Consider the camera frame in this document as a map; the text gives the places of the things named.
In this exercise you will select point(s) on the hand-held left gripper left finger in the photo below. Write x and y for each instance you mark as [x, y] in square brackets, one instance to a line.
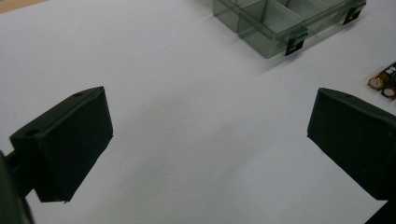
[71, 143]

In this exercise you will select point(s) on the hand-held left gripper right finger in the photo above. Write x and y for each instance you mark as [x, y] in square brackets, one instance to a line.
[358, 140]

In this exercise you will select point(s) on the black and copper battery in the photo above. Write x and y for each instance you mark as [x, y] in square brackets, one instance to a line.
[390, 92]
[382, 77]

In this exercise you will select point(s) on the transparent grey storage box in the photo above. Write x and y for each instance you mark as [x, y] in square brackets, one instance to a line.
[267, 28]

